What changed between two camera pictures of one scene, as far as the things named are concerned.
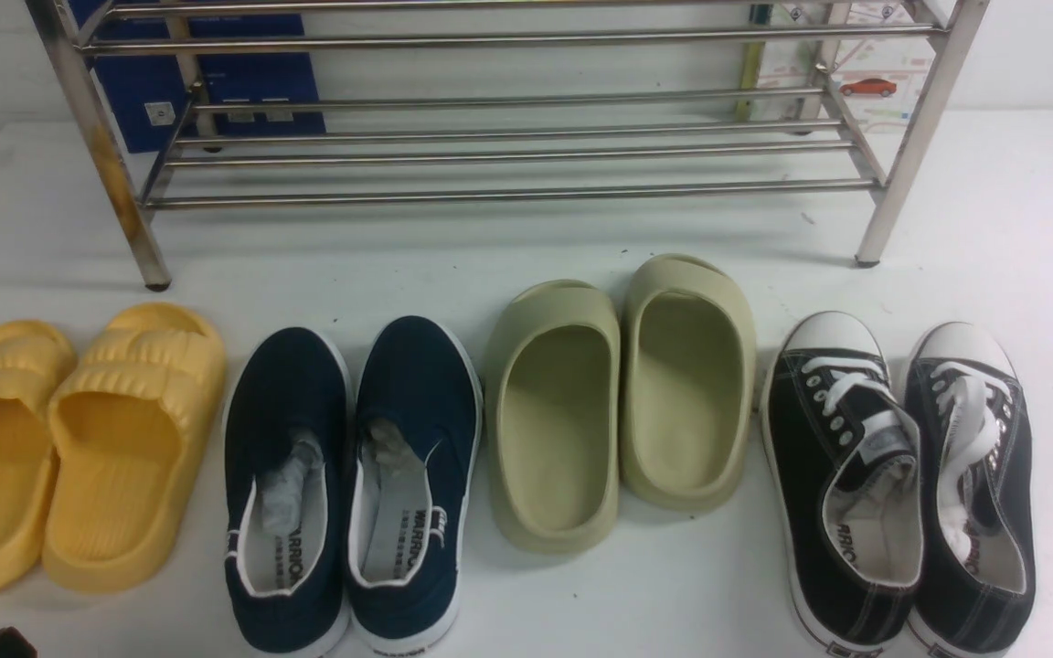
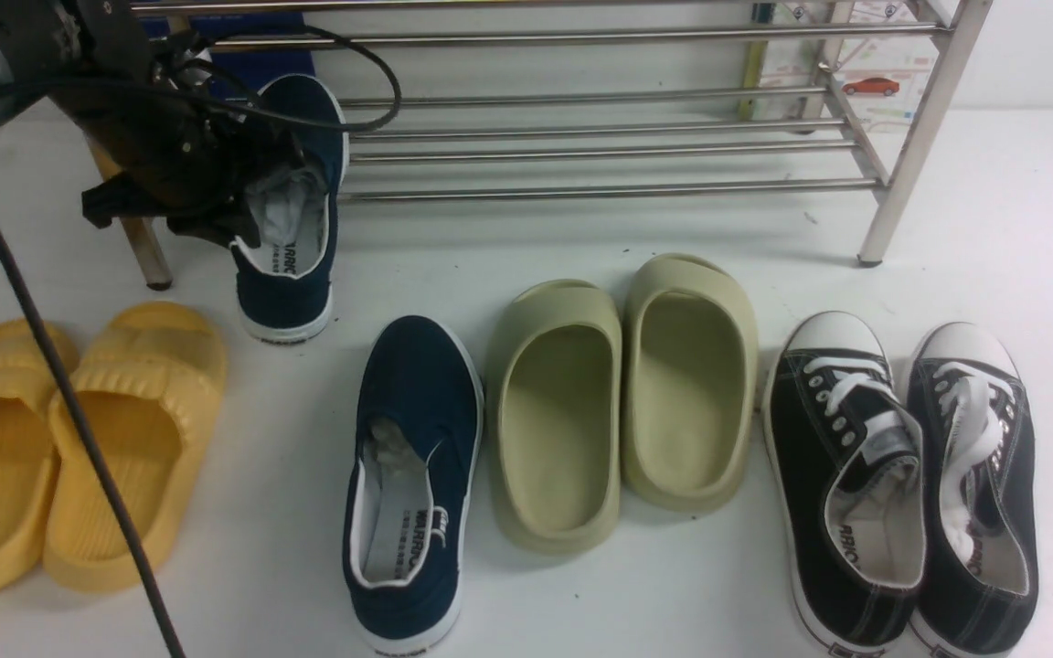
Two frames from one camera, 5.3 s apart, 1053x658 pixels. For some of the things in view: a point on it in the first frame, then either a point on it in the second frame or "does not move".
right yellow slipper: x=132 y=429 does not move
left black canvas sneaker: x=844 y=464 does not move
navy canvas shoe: x=412 y=445 does not move
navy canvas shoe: x=288 y=484 -> x=283 y=285
